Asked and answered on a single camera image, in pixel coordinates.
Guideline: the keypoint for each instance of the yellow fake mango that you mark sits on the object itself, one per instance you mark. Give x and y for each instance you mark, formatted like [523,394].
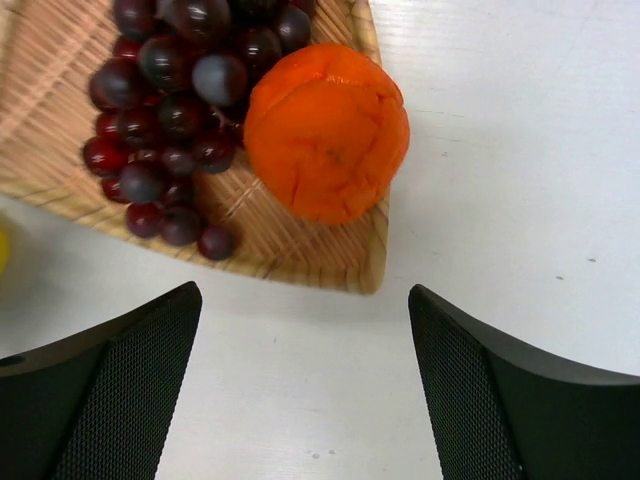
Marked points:
[5,247]

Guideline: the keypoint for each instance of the woven triangular fruit basket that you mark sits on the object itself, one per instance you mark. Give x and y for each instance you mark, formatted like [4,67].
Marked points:
[49,51]

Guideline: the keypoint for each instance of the dark red fake grapes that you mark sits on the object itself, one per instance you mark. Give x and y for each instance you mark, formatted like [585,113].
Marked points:
[172,100]

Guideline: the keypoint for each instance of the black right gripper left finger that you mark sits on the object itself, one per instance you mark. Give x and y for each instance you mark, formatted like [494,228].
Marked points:
[99,404]

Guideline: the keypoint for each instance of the orange fake tangerine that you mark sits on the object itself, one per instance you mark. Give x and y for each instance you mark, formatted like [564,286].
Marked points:
[326,131]

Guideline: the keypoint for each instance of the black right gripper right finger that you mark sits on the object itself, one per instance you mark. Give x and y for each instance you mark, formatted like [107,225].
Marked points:
[501,408]

